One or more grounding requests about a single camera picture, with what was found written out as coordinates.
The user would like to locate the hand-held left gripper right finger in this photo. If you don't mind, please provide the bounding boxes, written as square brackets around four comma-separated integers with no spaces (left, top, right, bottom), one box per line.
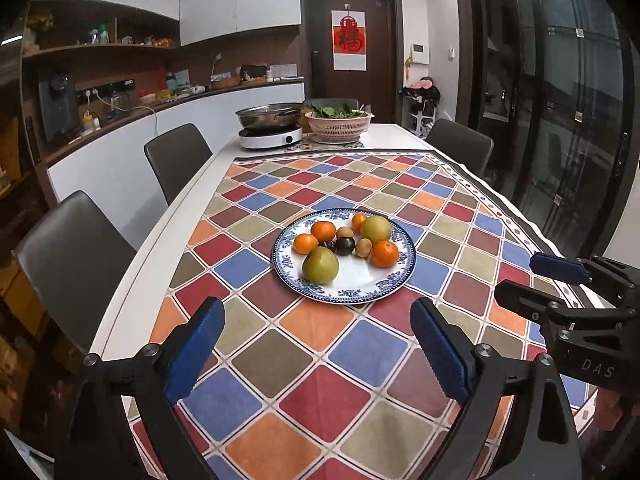
[409,297,583,480]

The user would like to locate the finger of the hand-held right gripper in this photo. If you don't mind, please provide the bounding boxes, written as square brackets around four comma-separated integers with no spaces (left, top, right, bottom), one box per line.
[529,252,640,307]
[494,279,640,347]

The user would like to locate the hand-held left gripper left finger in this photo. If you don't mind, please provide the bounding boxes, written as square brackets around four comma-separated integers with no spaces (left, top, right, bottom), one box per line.
[67,296,227,480]

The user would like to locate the blue-rimmed white plate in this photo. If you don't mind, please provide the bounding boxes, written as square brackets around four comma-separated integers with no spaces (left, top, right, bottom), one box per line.
[270,208,417,304]

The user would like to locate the colourful checkered tablecloth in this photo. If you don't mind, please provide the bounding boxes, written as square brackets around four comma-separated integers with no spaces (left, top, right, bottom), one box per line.
[127,149,601,480]

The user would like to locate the grey dining chair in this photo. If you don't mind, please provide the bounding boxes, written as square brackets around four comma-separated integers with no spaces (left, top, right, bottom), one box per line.
[425,118,495,177]
[144,123,213,206]
[14,190,138,353]

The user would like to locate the black framed glass sliding door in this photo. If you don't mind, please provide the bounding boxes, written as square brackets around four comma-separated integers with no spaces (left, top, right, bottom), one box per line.
[455,0,632,261]

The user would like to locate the white stool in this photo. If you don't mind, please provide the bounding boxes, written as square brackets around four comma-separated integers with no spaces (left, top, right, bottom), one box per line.
[407,102,436,136]

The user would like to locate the white base cabinet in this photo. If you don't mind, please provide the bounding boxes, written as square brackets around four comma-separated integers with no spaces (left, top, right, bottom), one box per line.
[45,77,306,206]

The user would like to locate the white induction cooker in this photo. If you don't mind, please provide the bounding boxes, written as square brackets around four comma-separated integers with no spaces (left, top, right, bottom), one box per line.
[238,126,304,151]

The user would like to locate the plush toy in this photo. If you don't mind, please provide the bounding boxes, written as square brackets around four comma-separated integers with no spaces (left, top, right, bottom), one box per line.
[402,76,442,103]

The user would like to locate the stainless steel pot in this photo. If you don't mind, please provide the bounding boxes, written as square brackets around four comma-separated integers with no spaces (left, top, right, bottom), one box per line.
[235,102,306,131]

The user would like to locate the pink plastic basket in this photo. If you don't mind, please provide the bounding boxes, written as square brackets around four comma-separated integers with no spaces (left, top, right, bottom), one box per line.
[304,111,375,143]

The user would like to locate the green leafy vegetables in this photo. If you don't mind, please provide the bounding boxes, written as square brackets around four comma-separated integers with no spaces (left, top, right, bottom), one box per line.
[305,101,372,118]

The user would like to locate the black countertop appliance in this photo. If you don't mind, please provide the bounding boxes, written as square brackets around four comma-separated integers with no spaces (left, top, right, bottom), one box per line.
[37,72,81,143]

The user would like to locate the dark brown door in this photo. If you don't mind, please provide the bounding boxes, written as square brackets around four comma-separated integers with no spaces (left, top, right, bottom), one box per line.
[300,0,403,126]

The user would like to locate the red and white door poster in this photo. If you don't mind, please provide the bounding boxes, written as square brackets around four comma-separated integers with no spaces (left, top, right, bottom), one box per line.
[332,9,367,71]

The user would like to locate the white upper cabinets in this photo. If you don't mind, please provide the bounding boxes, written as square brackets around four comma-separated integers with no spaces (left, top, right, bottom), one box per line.
[30,0,301,47]

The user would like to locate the white power cord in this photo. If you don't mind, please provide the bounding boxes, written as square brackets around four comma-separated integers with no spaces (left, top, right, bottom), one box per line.
[97,95,159,133]

